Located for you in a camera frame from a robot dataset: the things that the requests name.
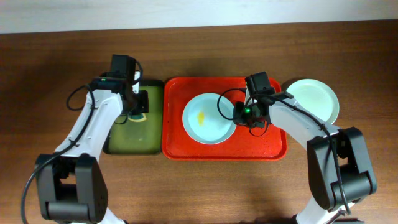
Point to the black tray with green liquid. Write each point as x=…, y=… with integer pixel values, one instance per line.
x=127, y=137

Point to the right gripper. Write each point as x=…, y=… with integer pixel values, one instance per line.
x=237, y=106

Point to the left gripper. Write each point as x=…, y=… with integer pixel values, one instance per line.
x=142, y=101

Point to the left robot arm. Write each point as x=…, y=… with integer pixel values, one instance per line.
x=70, y=185

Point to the white plate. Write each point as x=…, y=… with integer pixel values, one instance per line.
x=333, y=111

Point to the green yellow sponge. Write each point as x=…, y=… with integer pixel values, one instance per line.
x=137, y=118

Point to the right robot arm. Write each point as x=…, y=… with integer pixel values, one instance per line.
x=340, y=172

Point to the red plastic tray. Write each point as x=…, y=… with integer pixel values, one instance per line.
x=243, y=145

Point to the light green plate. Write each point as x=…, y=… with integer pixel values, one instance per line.
x=313, y=95

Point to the light blue plate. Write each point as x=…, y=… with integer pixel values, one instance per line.
x=206, y=118

